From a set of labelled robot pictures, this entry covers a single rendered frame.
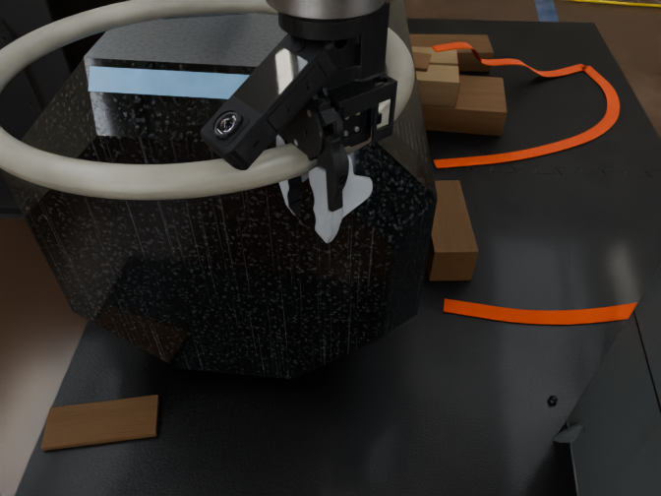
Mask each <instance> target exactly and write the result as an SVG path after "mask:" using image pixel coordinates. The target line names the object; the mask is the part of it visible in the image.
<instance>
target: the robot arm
mask: <svg viewBox="0 0 661 496"><path fill-rule="evenodd" d="M266 2H267V3H268V4H269V5H270V6H271V7H272V8H274V9H275V10H276V11H278V24H279V26H280V28H281V29H282V30H283V31H285V32H287V35H286V36H285V37H284V38H283V39H282V40H281V42H280V43H279V44H278V45H277V46H276V47H275V48H274V49H273V50H272V52H271V53H270V54H269V55H268V56H267V57H266V58H265V59H264V61H263V62H262V63H261V64H260V65H259V66H258V67H257V68H256V69H255V71H254V72H253V73H252V74H251V75H250V76H249V77H248V78H247V79H246V81H245V82H244V83H243V84H242V85H241V86H240V87H239V88H238V89H237V91H236V92H235V93H234V94H233V95H232V96H231V97H230V98H229V99H228V101H227V102H226V103H225V104H224V105H223V106H222V107H221V108H220V109H219V111H218V112H217V113H216V114H215V115H214V116H213V117H212V118H211V119H210V121H209V122H208V123H207V124H206V125H205V126H204V127H203V128H202V130H201V136H202V139H203V140H204V142H205V143H206V144H207V145H208V146H209V147H210V148H211V149H212V150H213V151H214V152H215V153H216V154H217V155H219V156H220V157H221V158H223V159H224V160H225V161H226V162H228V163H229V164H230V165H231V166H233V167H234V168H236V169H239V170H247V169H248V168H249V167H250V166H251V164H252V163H253V162H254V161H255V160H256V159H257V158H258V157H259V156H260V154H261V153H262V152H263V151H264V150H265V149H266V148H267V147H268V145H269V144H270V148H271V149H272V148H276V147H279V146H283V145H286V144H289V143H291V144H292V145H294V146H295V147H296V148H298V149H299V150H300V151H302V152H303V153H304V154H305V155H307V157H308V160H309V161H312V160H314V159H318V162H317V165H318V166H316V167H314V168H313V169H311V170H310V171H309V173H306V174H303V175H301V176H298V177H295V178H291V179H288V180H285V181H281V182H279V186H280V189H281V192H282V195H283V198H284V201H285V204H286V206H287V207H288V209H289V210H291V211H292V213H293V214H294V215H295V216H299V215H300V213H301V203H302V199H301V193H300V188H301V186H302V182H304V181H305V180H306V179H308V178H309V180H310V185H311V187H312V190H313V193H314V199H315V203H314V208H313V209H314V213H315V217H316V224H315V230H316V231H317V233H318V234H319V235H320V236H321V237H322V238H323V240H324V241H325V242H326V243H329V242H331V241H332V240H333V239H334V238H335V236H336V234H337V232H338V230H339V226H340V224H341V220H342V218H343V217H345V216H346V215H347V214H349V213H350V212H351V211H352V210H354V209H355V208H356V207H357V206H359V205H360V204H361V203H363V202H364V201H365V200H366V199H368V197H369V196H370V195H371V193H372V190H373V183H372V180H371V178H369V177H367V176H359V175H355V174H354V173H353V166H352V160H351V157H350V156H349V155H348V154H347V153H346V150H345V147H348V146H350V147H354V146H356V145H359V144H361V143H364V142H366V141H368V140H369V138H371V142H372V143H376V142H378V141H379V140H382V139H384V138H387V137H389V136H391V135H392V130H393V120H394V111H395V101H396V90H397V80H395V79H393V78H391V77H389V76H388V75H386V73H385V63H386V51H387V38H388V26H389V14H390V2H388V1H386V0H266ZM376 82H377V83H380V82H384V83H383V84H381V85H378V86H376ZM388 99H390V100H391V105H390V116H389V124H387V125H385V126H382V127H380V128H377V125H378V124H381V123H382V113H380V112H379V103H380V102H383V101H386V100H388ZM373 107H374V109H373ZM371 132H372V137H371Z"/></svg>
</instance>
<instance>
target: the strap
mask: <svg viewBox="0 0 661 496"><path fill-rule="evenodd" d="M432 47H433V49H434V50H435V51H436V52H440V51H446V50H453V49H460V48H470V49H471V50H472V53H473V55H474V57H475V58H477V59H478V60H479V61H480V62H481V63H482V64H484V65H489V66H500V65H522V66H526V67H528V68H529V69H531V70H532V71H533V72H535V73H537V74H538V75H540V76H543V77H560V76H564V75H568V74H572V73H576V72H580V71H584V72H585V73H586V74H587V75H589V76H590V77H591V78H592V79H593V80H594V81H595V82H596V83H597V84H598V85H599V86H600V87H601V89H602V90H603V92H604V93H605V96H606V98H607V111H606V114H605V116H604V118H603V119H602V120H601V121H600V122H599V123H598V124H597V125H596V126H594V127H593V128H591V129H589V130H588V131H586V132H584V133H581V134H579V135H577V136H574V137H571V138H569V139H565V140H562V141H559V142H556V143H553V144H549V145H545V146H541V147H537V148H532V149H528V150H522V151H517V152H511V153H505V154H498V155H481V156H470V157H458V158H446V159H434V163H435V166H436V167H437V168H447V167H459V166H469V165H481V164H492V163H501V162H508V161H514V160H520V159H526V158H531V157H536V156H540V155H547V154H551V153H555V152H559V151H562V150H566V149H569V148H572V147H575V146H578V145H581V144H584V143H586V142H589V141H591V140H593V139H595V138H597V137H599V136H600V135H602V134H604V133H605V132H606V131H608V130H609V129H610V128H611V127H612V126H613V125H614V124H615V122H616V121H617V119H618V116H619V112H620V102H619V98H618V96H617V93H616V92H615V90H614V88H613V87H612V86H611V85H610V84H609V83H608V82H607V81H606V80H605V79H604V78H603V77H602V76H601V75H600V74H598V73H597V72H596V71H595V70H594V69H593V68H592V67H591V66H584V65H582V64H578V65H574V66H570V67H567V68H563V69H559V70H554V71H545V72H544V71H537V70H535V69H533V68H531V67H529V66H527V65H525V64H524V63H523V62H521V61H520V60H517V59H509V58H505V59H481V58H480V56H479V54H478V53H477V51H476V50H475V49H474V48H473V47H472V46H470V45H469V44H468V43H466V42H453V43H446V44H440V45H433V46H432ZM637 303H638V302H635V303H631V304H624V305H617V306H610V307H602V308H593V309H581V310H559V311H546V310H523V309H512V308H505V307H497V306H491V305H484V304H478V303H471V302H465V301H458V300H452V299H445V303H444V312H447V313H453V314H459V315H465V316H472V317H478V318H485V319H491V320H497V321H504V322H513V323H522V324H537V325H576V324H591V323H602V322H611V321H618V320H625V319H628V318H629V316H630V315H631V312H632V311H633V308H634V307H635V306H636V304H637Z"/></svg>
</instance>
